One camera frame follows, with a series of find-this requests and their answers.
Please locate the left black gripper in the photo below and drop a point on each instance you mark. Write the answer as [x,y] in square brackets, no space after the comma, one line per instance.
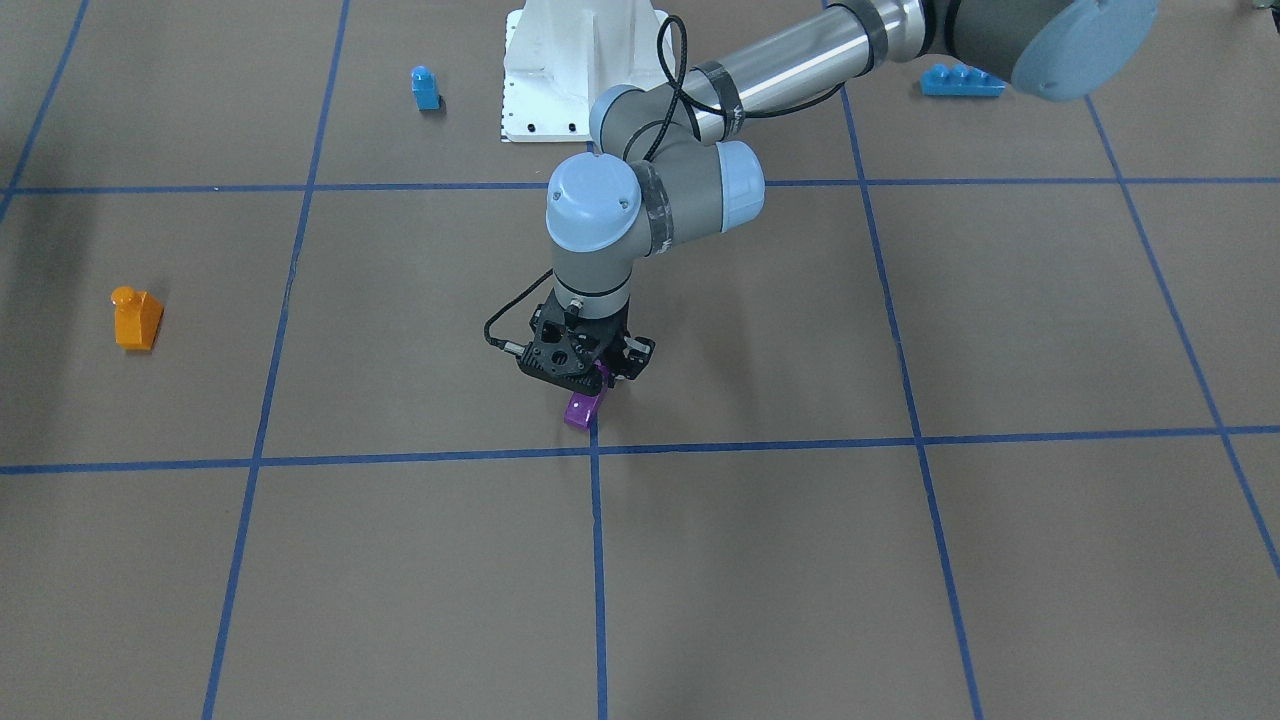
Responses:
[637,356]

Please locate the purple trapezoid block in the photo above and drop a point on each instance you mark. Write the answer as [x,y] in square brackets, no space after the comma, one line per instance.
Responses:
[581,411]

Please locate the orange trapezoid block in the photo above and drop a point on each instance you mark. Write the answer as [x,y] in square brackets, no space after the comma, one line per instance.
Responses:
[137,318]

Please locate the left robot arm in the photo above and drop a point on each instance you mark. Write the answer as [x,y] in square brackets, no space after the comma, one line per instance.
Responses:
[668,167]

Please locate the small blue block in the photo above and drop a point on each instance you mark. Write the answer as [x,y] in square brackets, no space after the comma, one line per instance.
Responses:
[424,88]

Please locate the long blue studded block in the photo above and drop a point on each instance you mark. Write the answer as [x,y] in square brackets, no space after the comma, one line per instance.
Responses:
[960,80]

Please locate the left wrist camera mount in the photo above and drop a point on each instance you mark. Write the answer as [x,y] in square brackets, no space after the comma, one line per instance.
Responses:
[633,357]

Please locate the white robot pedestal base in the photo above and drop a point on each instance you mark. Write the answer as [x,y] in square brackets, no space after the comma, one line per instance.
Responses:
[562,55]

